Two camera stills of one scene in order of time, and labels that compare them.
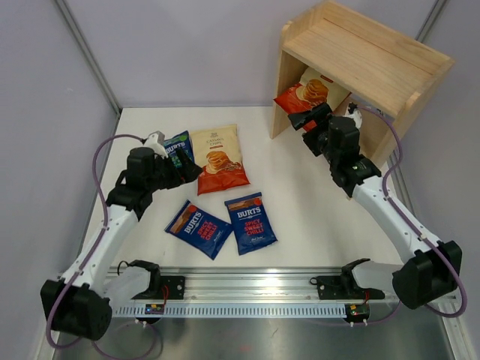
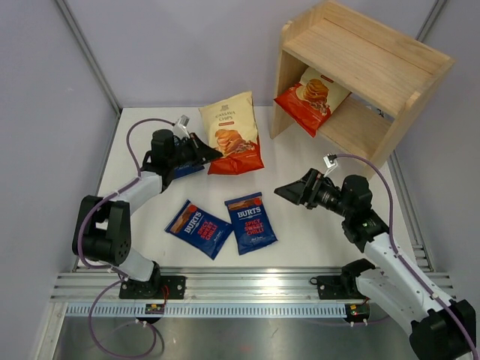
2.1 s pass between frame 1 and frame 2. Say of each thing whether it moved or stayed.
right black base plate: stayed
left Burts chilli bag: stayed
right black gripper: moved
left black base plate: stayed
